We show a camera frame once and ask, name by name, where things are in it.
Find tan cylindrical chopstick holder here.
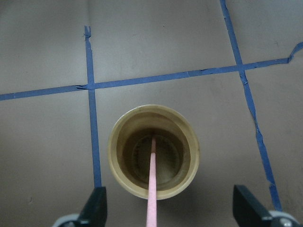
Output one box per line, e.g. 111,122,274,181
107,105,200,200

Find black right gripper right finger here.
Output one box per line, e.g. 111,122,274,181
232,185,274,227

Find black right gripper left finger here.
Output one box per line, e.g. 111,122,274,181
78,187,107,227

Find pink chopstick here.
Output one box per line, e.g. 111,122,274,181
146,137,157,227

